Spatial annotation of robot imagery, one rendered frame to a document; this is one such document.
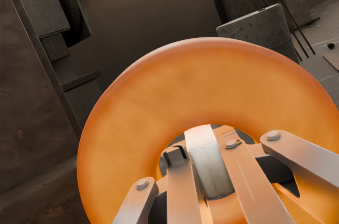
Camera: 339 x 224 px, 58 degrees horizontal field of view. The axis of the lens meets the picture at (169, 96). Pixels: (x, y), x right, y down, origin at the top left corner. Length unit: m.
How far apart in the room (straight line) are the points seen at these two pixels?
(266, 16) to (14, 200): 2.37
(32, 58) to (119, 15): 6.77
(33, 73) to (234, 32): 2.24
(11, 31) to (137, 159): 0.33
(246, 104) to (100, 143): 0.08
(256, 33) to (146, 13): 5.20
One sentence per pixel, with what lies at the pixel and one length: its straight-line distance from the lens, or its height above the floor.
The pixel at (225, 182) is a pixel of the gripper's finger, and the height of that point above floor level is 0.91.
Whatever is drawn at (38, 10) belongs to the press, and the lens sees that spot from 4.59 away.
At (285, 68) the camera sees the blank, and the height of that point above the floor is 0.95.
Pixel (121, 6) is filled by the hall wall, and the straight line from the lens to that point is 7.30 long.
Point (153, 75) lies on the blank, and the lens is 0.16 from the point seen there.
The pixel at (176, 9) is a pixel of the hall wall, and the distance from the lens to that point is 8.00.
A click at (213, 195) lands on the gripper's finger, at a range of 0.16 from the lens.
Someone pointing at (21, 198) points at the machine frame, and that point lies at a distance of 0.42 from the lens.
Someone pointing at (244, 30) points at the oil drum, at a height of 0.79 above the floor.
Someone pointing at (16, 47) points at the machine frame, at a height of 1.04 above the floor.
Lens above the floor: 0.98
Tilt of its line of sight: 11 degrees down
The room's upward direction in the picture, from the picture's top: 22 degrees counter-clockwise
